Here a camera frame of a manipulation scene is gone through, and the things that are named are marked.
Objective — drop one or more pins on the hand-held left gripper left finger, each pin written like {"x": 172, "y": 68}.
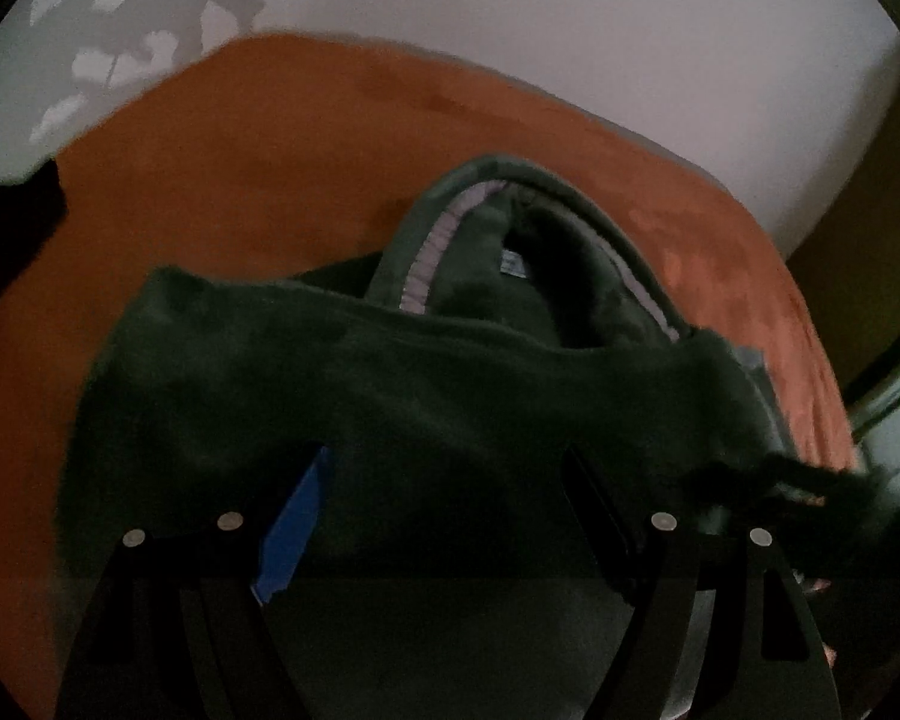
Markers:
{"x": 292, "y": 540}

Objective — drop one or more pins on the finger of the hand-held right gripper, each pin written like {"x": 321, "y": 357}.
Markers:
{"x": 780, "y": 487}

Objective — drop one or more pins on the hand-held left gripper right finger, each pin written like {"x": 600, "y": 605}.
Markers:
{"x": 607, "y": 532}

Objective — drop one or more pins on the dark green fleece jacket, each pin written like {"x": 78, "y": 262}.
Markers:
{"x": 420, "y": 390}

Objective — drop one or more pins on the wooden wardrobe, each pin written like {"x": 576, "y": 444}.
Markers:
{"x": 870, "y": 240}

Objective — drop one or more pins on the orange blanket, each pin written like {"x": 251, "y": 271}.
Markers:
{"x": 270, "y": 127}

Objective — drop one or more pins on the black cloth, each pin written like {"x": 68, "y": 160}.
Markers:
{"x": 7, "y": 240}

